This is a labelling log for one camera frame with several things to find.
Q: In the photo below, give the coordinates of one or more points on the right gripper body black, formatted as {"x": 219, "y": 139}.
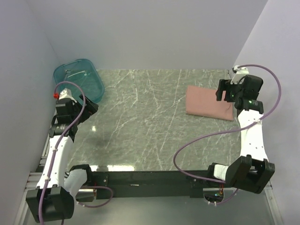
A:
{"x": 238, "y": 92}

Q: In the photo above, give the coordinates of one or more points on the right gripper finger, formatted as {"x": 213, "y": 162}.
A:
{"x": 223, "y": 85}
{"x": 229, "y": 96}

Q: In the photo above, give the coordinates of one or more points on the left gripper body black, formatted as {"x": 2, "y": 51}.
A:
{"x": 78, "y": 108}

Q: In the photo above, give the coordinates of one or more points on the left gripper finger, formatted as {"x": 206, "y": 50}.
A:
{"x": 89, "y": 110}
{"x": 88, "y": 103}

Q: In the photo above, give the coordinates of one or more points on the teal plastic basin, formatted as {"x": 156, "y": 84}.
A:
{"x": 83, "y": 73}

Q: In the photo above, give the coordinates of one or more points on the pink t shirt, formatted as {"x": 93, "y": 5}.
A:
{"x": 203, "y": 102}

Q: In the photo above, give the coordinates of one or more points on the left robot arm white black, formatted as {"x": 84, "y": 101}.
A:
{"x": 54, "y": 195}

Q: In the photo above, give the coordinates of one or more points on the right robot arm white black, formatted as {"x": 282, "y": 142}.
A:
{"x": 251, "y": 171}

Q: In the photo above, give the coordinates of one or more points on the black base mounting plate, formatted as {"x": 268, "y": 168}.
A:
{"x": 148, "y": 184}

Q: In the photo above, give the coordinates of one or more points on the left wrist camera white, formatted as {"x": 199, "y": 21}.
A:
{"x": 65, "y": 93}

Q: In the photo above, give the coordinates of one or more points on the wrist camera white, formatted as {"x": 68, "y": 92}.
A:
{"x": 239, "y": 73}
{"x": 65, "y": 93}

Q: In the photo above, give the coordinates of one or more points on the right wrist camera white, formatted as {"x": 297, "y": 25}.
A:
{"x": 239, "y": 73}

